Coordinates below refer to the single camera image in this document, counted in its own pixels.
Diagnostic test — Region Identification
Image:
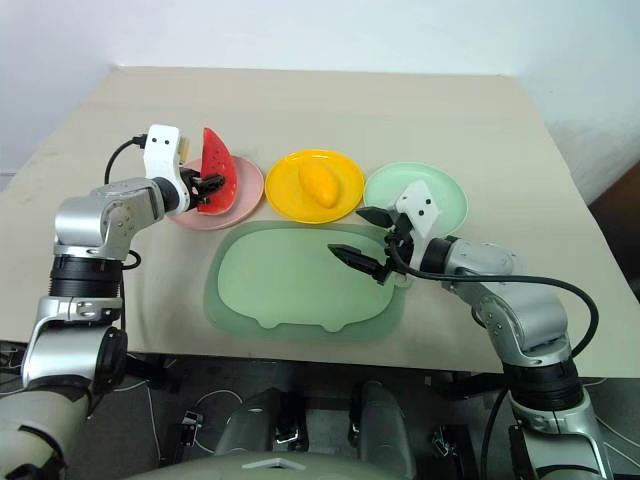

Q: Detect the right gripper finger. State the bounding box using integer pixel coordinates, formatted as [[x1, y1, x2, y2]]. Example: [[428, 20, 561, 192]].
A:
[[326, 243, 383, 277], [355, 206, 394, 228]]

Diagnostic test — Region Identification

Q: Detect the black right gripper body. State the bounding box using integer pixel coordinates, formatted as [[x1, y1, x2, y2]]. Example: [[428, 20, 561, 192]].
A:
[[371, 211, 417, 287]]

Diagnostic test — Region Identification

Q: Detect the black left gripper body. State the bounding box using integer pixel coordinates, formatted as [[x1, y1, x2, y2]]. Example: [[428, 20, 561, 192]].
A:
[[178, 168, 207, 209]]

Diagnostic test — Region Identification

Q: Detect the red watermelon slice toy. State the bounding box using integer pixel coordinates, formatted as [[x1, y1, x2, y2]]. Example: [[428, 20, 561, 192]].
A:
[[196, 127, 240, 216]]

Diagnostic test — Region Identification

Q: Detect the pink plate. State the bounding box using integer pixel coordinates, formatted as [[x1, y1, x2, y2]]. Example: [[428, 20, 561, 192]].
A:
[[165, 154, 265, 232]]

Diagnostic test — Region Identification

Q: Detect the yellow plate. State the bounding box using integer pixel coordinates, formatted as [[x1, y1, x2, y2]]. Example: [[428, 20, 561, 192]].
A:
[[264, 148, 365, 225]]

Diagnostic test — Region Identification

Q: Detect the light green plate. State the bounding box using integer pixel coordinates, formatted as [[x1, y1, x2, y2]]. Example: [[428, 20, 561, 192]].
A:
[[363, 160, 470, 236]]

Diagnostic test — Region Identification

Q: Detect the green translucent tray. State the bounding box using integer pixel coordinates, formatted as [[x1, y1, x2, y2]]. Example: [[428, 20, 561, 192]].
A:
[[202, 219, 412, 343]]

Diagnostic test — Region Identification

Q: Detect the yellow mango toy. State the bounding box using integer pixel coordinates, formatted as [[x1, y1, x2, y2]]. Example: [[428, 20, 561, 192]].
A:
[[298, 164, 340, 210]]

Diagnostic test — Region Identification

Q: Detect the grey rounded robot leg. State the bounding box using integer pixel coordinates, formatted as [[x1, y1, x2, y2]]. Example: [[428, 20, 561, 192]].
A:
[[349, 380, 417, 480], [213, 385, 296, 457]]

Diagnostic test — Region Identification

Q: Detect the grey robot torso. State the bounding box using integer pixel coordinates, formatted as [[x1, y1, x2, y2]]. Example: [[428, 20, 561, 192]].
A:
[[119, 449, 416, 480]]

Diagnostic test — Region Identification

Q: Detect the dark brown furniture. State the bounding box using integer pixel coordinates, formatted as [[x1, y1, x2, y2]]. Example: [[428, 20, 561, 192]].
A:
[[587, 158, 640, 304]]

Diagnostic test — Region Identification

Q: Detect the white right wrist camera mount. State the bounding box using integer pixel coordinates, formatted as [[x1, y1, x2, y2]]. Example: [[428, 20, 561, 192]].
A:
[[392, 180, 445, 240]]

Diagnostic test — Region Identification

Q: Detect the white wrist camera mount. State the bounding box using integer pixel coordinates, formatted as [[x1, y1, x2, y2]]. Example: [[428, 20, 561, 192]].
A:
[[392, 180, 445, 240], [141, 124, 193, 184]]

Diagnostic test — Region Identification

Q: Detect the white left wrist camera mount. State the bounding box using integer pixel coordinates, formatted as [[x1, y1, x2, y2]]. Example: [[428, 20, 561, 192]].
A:
[[141, 124, 193, 184]]

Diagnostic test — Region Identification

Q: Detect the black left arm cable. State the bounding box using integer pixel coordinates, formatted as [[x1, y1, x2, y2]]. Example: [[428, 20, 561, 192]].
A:
[[103, 133, 150, 185]]

